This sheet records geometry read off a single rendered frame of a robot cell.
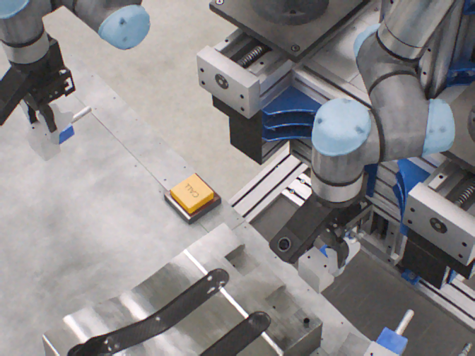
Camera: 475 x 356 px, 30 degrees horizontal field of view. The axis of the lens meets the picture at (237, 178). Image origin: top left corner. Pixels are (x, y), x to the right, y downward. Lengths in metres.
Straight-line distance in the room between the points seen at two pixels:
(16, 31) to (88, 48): 1.73
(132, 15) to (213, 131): 1.53
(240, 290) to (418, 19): 0.56
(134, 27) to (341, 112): 0.37
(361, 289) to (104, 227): 0.83
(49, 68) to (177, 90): 1.45
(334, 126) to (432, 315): 1.18
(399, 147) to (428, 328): 1.11
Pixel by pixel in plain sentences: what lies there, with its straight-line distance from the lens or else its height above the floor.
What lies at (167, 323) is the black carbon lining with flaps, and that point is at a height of 0.88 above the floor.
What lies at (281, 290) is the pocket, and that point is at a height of 0.87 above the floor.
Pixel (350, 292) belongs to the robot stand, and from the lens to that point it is 2.30.
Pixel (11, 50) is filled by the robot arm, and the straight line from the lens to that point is 1.50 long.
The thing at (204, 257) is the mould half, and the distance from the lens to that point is 1.55.
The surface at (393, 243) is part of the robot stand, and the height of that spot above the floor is 0.42.
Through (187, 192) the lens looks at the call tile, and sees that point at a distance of 1.69.
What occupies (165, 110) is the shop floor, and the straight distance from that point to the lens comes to 2.94.
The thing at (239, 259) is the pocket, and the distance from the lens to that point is 1.57.
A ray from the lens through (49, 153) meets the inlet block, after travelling 1.69.
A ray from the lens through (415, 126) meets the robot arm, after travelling 1.22.
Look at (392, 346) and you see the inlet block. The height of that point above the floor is 0.87.
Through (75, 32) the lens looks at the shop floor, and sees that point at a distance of 3.25.
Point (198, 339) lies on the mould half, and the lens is 1.48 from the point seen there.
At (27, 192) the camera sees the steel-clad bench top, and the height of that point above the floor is 0.80.
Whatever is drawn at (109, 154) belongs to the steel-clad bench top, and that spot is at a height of 0.80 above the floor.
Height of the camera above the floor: 2.21
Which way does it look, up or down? 53 degrees down
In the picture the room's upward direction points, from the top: 3 degrees counter-clockwise
